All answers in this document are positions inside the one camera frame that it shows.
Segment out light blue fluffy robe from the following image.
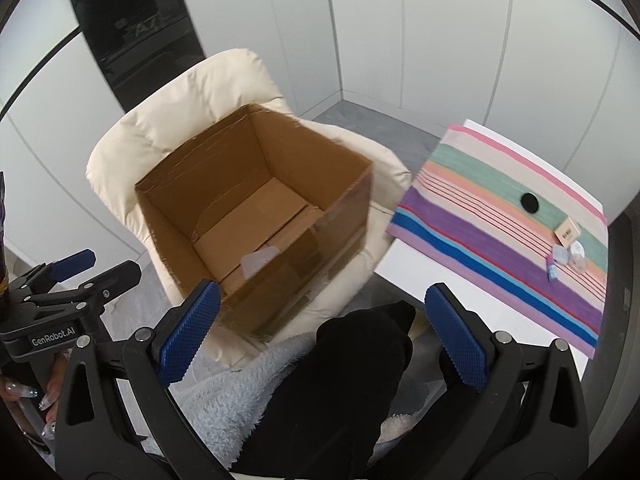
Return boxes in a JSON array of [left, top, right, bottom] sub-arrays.
[[142, 332, 418, 473]]

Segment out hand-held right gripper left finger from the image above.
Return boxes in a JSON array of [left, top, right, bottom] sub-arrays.
[[52, 280, 222, 480]]

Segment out person's left hand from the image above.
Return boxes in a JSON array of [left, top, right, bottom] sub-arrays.
[[0, 352, 68, 443]]

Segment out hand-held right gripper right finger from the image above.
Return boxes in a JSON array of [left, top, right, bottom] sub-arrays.
[[424, 282, 591, 480]]

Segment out cream padded chair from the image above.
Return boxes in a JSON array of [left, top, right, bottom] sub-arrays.
[[86, 48, 413, 363]]

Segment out white square table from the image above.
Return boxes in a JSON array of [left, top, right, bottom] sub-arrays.
[[372, 119, 606, 396]]

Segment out brown cardboard box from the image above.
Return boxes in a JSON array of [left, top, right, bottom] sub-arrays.
[[135, 103, 376, 343]]

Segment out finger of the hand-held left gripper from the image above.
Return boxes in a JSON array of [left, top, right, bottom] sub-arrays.
[[10, 248, 97, 301], [22, 260, 142, 321]]

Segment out small beige box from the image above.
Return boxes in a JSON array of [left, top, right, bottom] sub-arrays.
[[552, 218, 581, 248]]

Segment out striped colourful towel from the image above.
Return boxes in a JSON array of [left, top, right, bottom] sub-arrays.
[[385, 124, 608, 361]]

